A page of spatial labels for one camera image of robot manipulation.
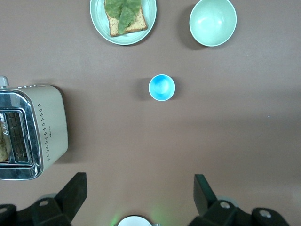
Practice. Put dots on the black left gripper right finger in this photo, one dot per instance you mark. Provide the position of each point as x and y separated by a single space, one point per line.
218 214

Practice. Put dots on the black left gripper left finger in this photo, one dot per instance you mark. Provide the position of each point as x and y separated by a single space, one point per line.
58 207

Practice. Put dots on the blue paper cup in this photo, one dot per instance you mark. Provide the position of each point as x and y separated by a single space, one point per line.
161 87

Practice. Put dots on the white round dish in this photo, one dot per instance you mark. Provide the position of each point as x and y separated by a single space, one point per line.
134 222

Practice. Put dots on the beige and chrome toaster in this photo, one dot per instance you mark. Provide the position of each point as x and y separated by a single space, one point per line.
53 117

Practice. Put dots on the pale green bowl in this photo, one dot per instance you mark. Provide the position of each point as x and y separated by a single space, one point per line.
212 22

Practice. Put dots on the pale green plate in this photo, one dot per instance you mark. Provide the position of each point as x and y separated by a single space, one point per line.
98 16

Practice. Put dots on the brown bread slice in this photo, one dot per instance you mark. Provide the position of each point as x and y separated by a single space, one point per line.
138 22

